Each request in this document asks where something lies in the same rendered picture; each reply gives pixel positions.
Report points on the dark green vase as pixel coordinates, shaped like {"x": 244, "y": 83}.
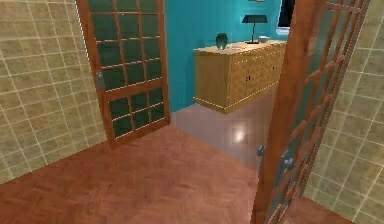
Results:
{"x": 221, "y": 40}

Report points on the light wooden sideboard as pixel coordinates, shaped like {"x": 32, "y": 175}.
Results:
{"x": 240, "y": 78}

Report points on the wooden glass-paned room door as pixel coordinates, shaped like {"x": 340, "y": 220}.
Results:
{"x": 131, "y": 70}
{"x": 293, "y": 110}

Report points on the dark window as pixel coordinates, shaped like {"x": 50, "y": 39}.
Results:
{"x": 286, "y": 13}

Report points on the grey round door knob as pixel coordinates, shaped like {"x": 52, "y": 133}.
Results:
{"x": 286, "y": 164}
{"x": 260, "y": 150}

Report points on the white bowl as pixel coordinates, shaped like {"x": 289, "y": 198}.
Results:
{"x": 263, "y": 39}

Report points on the black table lamp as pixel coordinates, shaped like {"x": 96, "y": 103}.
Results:
{"x": 254, "y": 20}

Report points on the grey door latch plate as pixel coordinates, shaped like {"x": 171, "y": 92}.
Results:
{"x": 100, "y": 80}

